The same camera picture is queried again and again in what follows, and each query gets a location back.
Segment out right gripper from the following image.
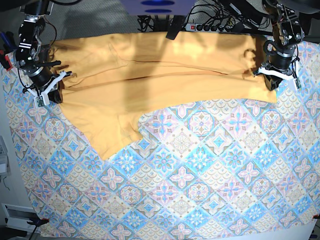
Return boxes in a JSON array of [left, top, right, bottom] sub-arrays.
[[21, 60, 73, 107]]

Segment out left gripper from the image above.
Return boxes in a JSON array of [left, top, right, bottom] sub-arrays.
[[253, 47, 303, 91]]

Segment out orange T-shirt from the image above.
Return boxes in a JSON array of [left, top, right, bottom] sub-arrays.
[[49, 31, 277, 159]]

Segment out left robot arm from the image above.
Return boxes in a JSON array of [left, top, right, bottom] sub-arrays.
[[253, 0, 304, 91]]

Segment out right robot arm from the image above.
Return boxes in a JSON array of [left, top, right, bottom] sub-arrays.
[[14, 0, 72, 107]]

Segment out purple blue robot base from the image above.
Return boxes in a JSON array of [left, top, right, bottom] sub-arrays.
[[120, 0, 196, 16]]

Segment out red black table clamp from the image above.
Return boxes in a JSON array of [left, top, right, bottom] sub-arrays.
[[0, 31, 15, 71]]

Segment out grey plastic box stack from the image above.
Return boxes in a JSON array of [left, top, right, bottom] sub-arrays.
[[0, 136, 11, 177]]

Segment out white power strip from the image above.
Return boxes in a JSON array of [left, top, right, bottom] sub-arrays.
[[184, 23, 231, 33]]

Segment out patterned blue pink tablecloth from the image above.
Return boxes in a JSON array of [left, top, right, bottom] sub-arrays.
[[0, 41, 320, 240]]

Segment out orange black corner clamp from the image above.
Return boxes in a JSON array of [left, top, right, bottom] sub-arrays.
[[27, 217, 49, 228]]

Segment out orange right corner clamp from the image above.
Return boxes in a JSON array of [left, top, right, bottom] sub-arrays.
[[312, 214, 320, 220]]

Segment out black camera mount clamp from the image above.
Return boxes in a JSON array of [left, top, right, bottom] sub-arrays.
[[166, 15, 186, 40]]

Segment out white metal rail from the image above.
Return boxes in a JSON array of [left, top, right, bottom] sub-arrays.
[[1, 203, 38, 233]]

